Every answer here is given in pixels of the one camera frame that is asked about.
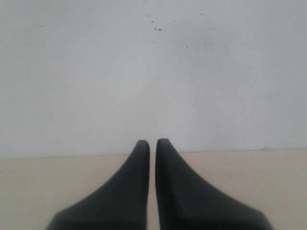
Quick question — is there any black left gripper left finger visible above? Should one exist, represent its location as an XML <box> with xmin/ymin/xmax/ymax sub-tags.
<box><xmin>47</xmin><ymin>140</ymin><xmax>150</xmax><ymax>230</ymax></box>

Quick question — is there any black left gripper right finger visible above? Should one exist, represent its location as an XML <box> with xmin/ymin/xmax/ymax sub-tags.
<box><xmin>155</xmin><ymin>138</ymin><xmax>273</xmax><ymax>230</ymax></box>

